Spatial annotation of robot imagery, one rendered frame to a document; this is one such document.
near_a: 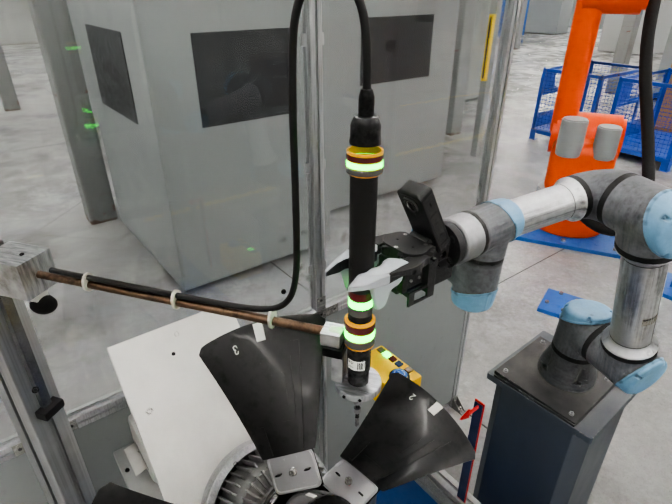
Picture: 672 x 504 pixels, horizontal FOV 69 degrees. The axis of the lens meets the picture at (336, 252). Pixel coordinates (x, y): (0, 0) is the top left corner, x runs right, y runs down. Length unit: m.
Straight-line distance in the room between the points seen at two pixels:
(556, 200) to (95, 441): 1.30
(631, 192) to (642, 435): 2.07
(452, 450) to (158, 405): 0.58
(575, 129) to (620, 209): 3.33
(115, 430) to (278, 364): 0.78
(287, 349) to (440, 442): 0.36
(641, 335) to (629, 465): 1.63
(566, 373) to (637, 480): 1.39
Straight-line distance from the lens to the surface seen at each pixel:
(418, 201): 0.65
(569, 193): 1.10
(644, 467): 2.88
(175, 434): 1.07
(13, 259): 0.99
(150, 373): 1.06
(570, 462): 1.55
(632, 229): 1.08
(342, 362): 0.73
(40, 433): 1.29
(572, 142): 4.43
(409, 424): 1.03
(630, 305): 1.21
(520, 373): 1.50
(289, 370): 0.86
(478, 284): 0.85
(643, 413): 3.15
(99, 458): 1.61
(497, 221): 0.80
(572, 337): 1.41
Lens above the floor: 1.98
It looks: 29 degrees down
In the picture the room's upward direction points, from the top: straight up
